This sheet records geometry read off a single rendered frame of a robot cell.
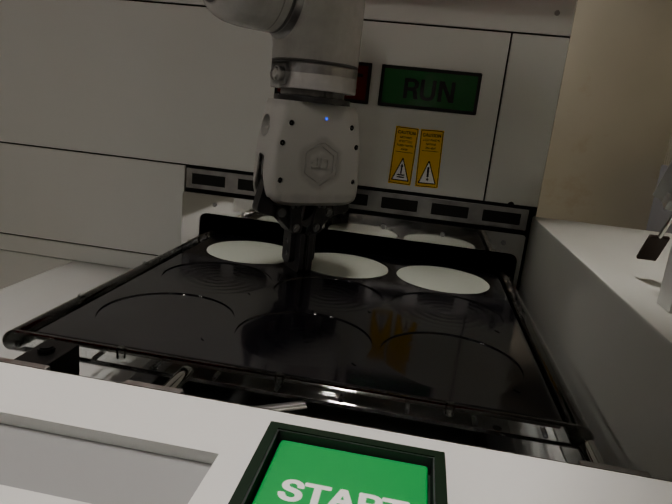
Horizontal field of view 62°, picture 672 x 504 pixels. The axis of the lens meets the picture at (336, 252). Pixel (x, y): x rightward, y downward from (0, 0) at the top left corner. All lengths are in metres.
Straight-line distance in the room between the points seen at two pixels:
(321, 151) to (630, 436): 0.35
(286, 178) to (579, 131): 5.21
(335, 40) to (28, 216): 0.54
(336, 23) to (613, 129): 5.26
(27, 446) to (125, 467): 0.03
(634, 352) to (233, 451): 0.27
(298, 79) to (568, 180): 5.22
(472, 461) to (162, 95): 0.66
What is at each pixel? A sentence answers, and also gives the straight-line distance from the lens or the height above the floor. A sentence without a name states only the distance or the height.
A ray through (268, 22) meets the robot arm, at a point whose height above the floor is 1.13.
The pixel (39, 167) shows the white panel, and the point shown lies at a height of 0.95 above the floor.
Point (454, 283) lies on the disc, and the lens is 0.61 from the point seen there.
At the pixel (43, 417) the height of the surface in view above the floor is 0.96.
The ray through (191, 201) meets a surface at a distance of 0.77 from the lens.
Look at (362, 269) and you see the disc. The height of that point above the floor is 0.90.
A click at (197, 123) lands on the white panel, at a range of 0.77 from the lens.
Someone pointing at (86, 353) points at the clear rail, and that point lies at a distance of 0.40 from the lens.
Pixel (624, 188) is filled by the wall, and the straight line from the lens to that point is 5.79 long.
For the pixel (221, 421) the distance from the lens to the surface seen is 0.20.
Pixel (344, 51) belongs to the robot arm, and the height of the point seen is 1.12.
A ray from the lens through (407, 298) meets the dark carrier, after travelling 0.54.
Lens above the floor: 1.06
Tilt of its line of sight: 14 degrees down
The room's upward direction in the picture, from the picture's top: 6 degrees clockwise
